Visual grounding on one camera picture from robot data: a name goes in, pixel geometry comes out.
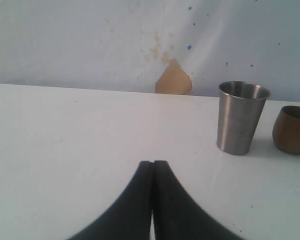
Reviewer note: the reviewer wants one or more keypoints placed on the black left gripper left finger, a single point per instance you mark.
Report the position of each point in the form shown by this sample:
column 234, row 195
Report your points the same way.
column 129, row 217

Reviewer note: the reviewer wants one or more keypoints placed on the stainless steel cup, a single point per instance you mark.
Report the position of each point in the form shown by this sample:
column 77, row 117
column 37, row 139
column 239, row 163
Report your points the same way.
column 240, row 108

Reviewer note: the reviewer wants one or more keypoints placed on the white backdrop sheet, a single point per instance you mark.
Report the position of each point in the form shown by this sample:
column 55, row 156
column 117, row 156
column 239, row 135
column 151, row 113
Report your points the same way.
column 126, row 45

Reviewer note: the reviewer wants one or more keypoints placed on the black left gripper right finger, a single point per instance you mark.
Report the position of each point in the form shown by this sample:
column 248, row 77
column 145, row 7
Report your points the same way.
column 176, row 215

